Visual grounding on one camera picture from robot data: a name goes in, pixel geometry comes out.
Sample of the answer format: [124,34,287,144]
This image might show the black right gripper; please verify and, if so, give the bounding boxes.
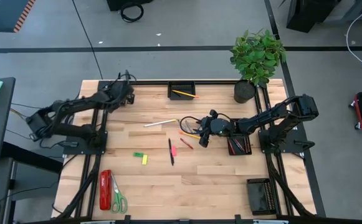
[198,108,219,149]

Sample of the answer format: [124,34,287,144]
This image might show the red pen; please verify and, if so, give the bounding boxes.
[179,138,194,151]

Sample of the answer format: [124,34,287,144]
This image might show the black pen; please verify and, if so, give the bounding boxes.
[168,138,175,167]

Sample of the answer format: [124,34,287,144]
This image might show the orange yellow pencil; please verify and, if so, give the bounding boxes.
[171,89,200,99]

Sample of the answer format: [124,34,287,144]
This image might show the white pencil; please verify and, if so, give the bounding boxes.
[143,119,178,128]

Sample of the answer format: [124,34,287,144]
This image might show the black mesh bin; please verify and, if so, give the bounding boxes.
[167,80,196,101]
[226,133,252,156]
[246,177,277,216]

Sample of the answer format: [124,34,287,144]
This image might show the black equipment box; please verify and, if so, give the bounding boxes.
[106,0,154,12]

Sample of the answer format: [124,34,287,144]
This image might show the potted green plant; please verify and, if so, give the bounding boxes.
[229,28,287,105]

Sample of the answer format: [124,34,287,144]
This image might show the red stapler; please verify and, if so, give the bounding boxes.
[99,169,113,211]

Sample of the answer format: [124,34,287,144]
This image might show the black side desk base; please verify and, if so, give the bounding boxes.
[0,141,64,224]

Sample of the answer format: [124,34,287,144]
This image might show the dark ramp orange striped edge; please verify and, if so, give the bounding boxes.
[0,0,37,34]

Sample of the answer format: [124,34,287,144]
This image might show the black floor cabinet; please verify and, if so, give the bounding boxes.
[285,0,345,34]

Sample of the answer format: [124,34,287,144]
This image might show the grey metal beam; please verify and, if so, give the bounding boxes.
[322,0,362,25]

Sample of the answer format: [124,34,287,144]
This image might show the black frame bracket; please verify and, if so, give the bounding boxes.
[117,70,131,82]

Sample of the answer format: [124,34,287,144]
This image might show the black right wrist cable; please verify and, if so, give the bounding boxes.
[179,116,202,134]

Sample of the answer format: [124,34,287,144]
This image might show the black aluminium table frame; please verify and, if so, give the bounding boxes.
[51,79,318,224]

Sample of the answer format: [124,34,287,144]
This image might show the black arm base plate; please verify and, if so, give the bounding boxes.
[257,128,306,156]
[62,129,108,156]

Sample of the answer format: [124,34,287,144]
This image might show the coiled black cable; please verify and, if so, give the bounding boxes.
[120,1,145,24]

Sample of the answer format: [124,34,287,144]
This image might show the green handled scissors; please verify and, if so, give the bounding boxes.
[110,172,128,215]

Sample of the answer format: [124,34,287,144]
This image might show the black floor cable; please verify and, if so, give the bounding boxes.
[11,101,32,109]
[5,128,29,140]

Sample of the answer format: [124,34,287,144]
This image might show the orange floor cable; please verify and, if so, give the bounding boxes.
[9,108,29,121]

